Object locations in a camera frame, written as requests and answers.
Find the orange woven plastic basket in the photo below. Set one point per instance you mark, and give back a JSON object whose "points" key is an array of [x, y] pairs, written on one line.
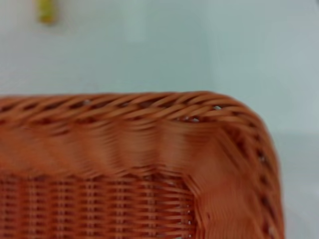
{"points": [[124, 161]]}

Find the yellow banana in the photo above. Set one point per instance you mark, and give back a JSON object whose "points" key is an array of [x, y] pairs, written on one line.
{"points": [[46, 11]]}

